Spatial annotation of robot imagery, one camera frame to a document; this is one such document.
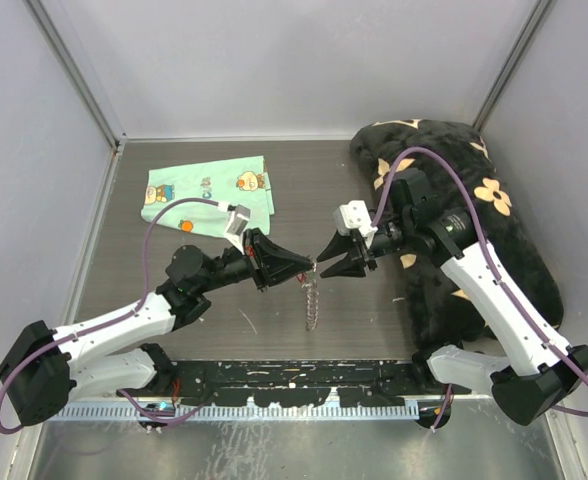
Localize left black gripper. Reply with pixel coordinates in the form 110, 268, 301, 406
196, 227, 311, 294

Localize metal keyring disc with rings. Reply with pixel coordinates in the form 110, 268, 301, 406
297, 259, 320, 332

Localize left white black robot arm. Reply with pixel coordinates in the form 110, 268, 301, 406
0, 228, 313, 434

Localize green cartoon print cloth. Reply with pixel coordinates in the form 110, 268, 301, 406
141, 156, 275, 238

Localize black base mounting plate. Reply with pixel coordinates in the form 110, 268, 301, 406
127, 360, 446, 408

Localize black floral plush pillow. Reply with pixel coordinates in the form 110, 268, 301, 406
350, 119, 564, 349

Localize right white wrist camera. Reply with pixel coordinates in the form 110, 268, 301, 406
333, 200, 377, 238

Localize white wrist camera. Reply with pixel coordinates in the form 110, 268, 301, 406
223, 205, 251, 252
333, 200, 377, 238

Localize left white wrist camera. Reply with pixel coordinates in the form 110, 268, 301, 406
223, 205, 251, 252

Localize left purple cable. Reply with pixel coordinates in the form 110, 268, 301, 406
0, 197, 235, 435

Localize white slotted cable duct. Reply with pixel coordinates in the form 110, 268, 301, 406
51, 399, 420, 422

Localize right aluminium frame post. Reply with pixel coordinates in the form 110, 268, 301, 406
473, 0, 556, 132

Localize aluminium frame post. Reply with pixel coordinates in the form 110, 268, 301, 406
473, 0, 556, 132
24, 0, 128, 150

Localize left aluminium frame post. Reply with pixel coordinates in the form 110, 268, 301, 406
24, 0, 128, 150

